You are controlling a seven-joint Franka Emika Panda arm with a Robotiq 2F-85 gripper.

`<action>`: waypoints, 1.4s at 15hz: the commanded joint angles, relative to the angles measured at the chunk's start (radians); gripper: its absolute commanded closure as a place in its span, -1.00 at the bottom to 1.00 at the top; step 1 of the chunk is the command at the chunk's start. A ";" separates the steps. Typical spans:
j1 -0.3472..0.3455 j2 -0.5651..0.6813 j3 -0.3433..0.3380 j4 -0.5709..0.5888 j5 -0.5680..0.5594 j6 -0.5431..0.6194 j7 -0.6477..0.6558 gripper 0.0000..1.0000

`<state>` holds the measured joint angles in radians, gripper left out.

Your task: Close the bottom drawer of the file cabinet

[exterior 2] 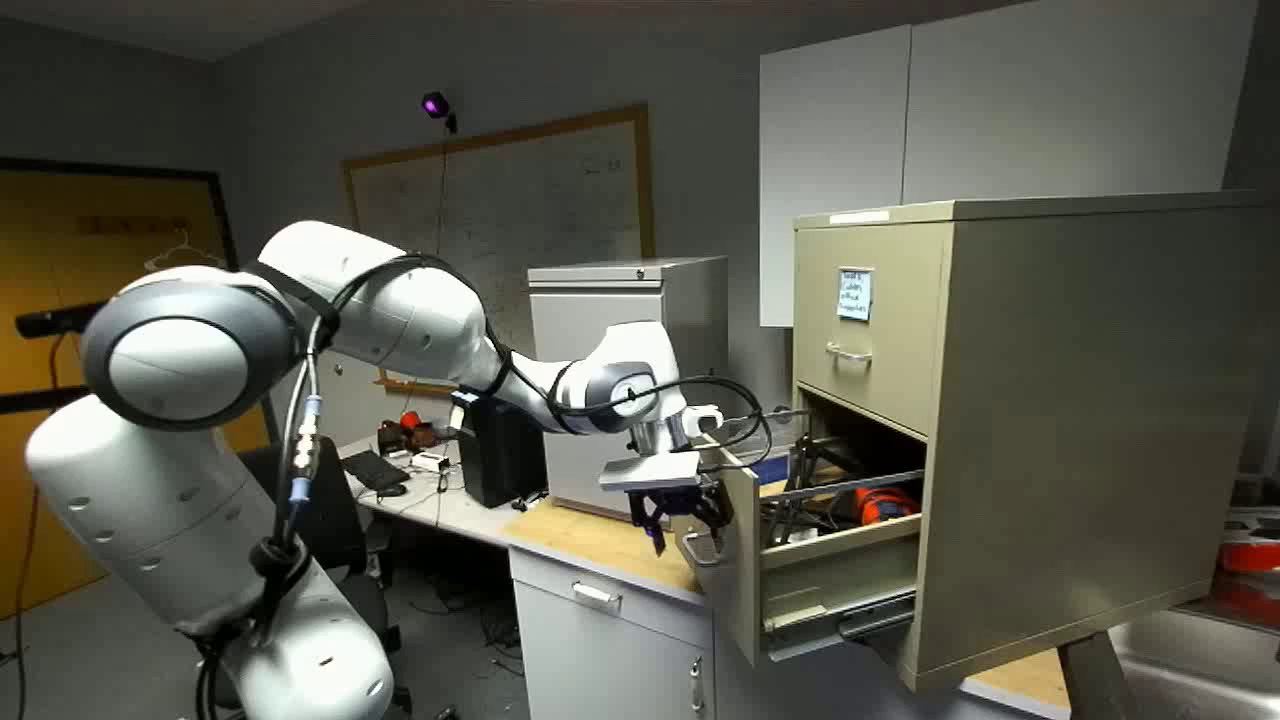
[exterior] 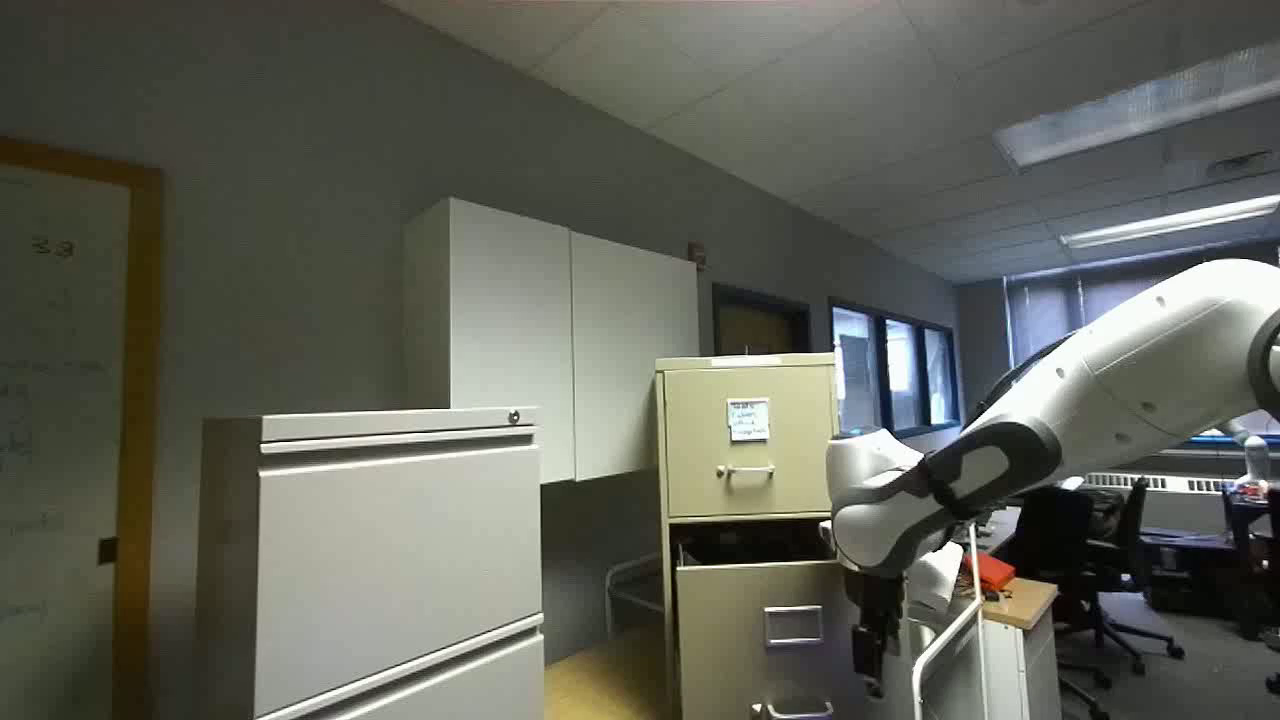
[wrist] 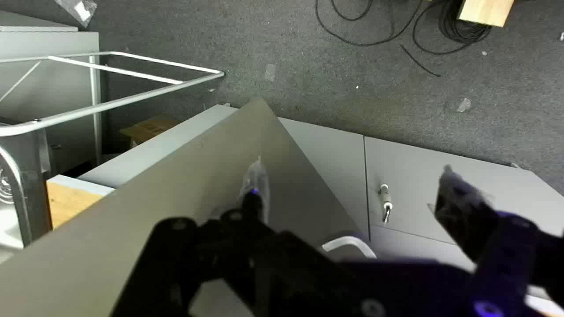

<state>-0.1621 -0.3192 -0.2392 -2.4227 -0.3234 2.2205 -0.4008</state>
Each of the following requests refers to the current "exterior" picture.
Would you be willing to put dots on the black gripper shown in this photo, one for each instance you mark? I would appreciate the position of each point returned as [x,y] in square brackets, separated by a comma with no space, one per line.
[877,603]

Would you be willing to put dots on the beige file cabinet drawer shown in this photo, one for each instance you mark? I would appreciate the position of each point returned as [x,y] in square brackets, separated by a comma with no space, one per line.
[747,643]

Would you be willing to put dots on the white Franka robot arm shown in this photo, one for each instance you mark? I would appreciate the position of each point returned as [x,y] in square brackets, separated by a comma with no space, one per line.
[1133,380]

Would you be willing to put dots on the beige metal file cabinet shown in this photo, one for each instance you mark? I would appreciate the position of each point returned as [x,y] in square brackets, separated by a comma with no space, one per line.
[747,453]

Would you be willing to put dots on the grey lateral file cabinet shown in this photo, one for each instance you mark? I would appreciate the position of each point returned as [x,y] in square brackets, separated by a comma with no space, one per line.
[380,562]

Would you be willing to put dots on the white bent pipe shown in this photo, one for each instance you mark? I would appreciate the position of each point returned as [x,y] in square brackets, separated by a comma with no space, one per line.
[951,637]

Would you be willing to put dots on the white cart with wooden top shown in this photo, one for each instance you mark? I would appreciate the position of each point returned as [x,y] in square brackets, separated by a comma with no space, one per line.
[1021,654]

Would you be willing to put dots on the small red object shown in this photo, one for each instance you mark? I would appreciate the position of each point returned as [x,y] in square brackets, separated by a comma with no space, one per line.
[995,573]

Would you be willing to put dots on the black office chair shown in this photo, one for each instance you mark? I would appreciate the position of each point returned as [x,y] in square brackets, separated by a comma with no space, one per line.
[1084,562]

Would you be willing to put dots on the white paper label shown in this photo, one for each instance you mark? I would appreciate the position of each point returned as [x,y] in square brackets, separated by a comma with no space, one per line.
[749,418]

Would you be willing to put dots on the dark framed window row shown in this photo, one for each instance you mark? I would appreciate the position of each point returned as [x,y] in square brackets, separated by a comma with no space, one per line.
[895,371]

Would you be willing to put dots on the dark wooden door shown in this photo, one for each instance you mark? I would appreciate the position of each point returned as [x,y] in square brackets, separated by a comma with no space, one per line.
[757,326]

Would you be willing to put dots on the narrow fluorescent ceiling light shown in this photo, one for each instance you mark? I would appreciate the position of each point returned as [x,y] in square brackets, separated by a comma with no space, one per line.
[1166,221]

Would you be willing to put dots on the large fluorescent ceiling light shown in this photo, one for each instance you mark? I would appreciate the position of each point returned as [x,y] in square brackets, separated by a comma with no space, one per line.
[1141,105]

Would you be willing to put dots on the wood framed whiteboard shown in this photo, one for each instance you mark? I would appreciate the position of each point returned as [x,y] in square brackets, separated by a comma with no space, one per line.
[61,443]

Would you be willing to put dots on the white wall cabinet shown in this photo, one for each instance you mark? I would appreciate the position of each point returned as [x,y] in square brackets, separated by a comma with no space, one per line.
[533,332]

